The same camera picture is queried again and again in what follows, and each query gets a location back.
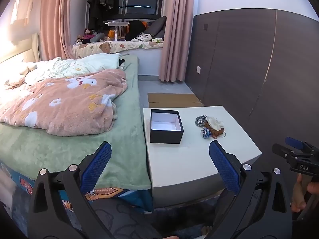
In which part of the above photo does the white side table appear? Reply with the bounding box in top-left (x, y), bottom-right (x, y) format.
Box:
top-left (143, 106), bottom-right (263, 208)

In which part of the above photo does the brown seed bead bracelet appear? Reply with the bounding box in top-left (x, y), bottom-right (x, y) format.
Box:
top-left (204, 122), bottom-right (226, 139)

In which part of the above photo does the pale green pillow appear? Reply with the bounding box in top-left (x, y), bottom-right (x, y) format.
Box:
top-left (25, 53), bottom-right (121, 85)

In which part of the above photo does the white desk lamp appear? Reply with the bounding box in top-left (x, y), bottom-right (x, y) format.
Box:
top-left (106, 21), bottom-right (130, 42)

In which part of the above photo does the pink curtain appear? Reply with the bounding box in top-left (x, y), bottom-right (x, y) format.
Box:
top-left (159, 0), bottom-right (195, 82)
top-left (40, 0), bottom-right (81, 61)

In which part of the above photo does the green bed sheet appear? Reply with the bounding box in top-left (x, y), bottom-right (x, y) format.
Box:
top-left (0, 55), bottom-right (152, 190)

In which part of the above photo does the pink floral blanket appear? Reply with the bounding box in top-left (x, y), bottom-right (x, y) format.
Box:
top-left (0, 68), bottom-right (128, 137)

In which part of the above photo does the black bag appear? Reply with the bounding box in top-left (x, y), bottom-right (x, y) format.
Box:
top-left (125, 19), bottom-right (148, 40)

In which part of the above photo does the flat cardboard sheet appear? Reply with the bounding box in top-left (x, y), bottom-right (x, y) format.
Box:
top-left (148, 93), bottom-right (203, 109)

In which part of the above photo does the grey pillow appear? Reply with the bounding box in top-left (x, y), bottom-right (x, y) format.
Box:
top-left (143, 16), bottom-right (167, 38)

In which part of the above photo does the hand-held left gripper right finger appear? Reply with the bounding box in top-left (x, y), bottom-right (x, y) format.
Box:
top-left (209, 140), bottom-right (292, 239)

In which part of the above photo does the black jewelry box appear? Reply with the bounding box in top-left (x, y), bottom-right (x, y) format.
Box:
top-left (150, 109), bottom-right (184, 144)

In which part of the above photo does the blue printed bed skirt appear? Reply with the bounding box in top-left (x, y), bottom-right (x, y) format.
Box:
top-left (0, 163), bottom-right (154, 213)

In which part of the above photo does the white patterned cloth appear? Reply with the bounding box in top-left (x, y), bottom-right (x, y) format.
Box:
top-left (131, 33), bottom-right (153, 42)

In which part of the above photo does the printed window seat cushion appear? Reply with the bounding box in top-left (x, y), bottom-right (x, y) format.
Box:
top-left (72, 40), bottom-right (164, 59)

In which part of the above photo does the grey-blue bead bracelet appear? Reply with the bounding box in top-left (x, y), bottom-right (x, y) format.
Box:
top-left (195, 116), bottom-right (208, 128)

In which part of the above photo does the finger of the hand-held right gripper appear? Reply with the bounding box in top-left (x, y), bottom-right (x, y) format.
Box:
top-left (272, 143), bottom-right (301, 160)
top-left (285, 136), bottom-right (319, 153)

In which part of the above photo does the person's right hand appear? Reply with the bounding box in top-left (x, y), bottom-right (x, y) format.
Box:
top-left (291, 174), bottom-right (319, 213)

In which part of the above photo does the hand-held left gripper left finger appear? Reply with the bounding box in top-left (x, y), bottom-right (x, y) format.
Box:
top-left (27, 141), bottom-right (117, 239)

